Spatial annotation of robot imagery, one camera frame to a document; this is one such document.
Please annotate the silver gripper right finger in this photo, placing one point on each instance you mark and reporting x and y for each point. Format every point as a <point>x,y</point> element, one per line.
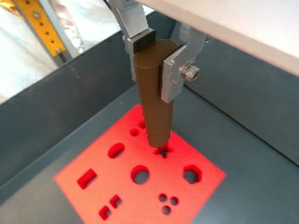
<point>177,67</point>

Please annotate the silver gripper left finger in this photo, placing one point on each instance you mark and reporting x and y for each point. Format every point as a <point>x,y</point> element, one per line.
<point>129,15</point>

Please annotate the brown oval peg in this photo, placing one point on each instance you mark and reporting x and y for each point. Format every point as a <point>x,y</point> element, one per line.
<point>157,112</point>

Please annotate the yellow perforated metal bar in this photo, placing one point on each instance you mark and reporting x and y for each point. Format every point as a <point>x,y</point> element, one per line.
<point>36,17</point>

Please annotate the red shape-sorting board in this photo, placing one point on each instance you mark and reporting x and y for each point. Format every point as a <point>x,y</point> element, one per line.
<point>123,182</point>

